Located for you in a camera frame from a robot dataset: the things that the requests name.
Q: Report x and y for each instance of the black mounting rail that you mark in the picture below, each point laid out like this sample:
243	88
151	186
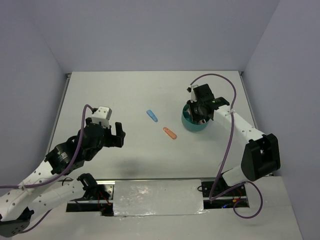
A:
102	203

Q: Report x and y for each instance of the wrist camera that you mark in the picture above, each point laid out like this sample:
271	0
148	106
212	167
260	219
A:
102	116
190	90

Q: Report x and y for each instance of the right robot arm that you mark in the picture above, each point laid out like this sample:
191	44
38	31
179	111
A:
261	155

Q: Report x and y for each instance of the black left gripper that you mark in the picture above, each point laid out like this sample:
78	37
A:
115	140

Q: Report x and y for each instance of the orange translucent case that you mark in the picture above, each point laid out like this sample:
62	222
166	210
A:
170	133

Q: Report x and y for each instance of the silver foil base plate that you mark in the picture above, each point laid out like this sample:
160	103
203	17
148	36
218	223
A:
157	198

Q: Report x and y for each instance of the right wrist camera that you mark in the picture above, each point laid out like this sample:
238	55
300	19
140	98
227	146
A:
190	90

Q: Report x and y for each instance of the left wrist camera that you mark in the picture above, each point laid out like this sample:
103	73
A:
102	116

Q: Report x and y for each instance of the teal round desk organizer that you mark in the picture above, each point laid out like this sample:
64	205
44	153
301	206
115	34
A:
189	124

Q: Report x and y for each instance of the blue translucent case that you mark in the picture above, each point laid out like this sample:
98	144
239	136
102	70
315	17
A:
152	115

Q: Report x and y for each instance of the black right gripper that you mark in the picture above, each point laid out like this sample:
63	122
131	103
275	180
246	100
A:
196	117

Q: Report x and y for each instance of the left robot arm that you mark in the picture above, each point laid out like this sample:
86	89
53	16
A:
36	196

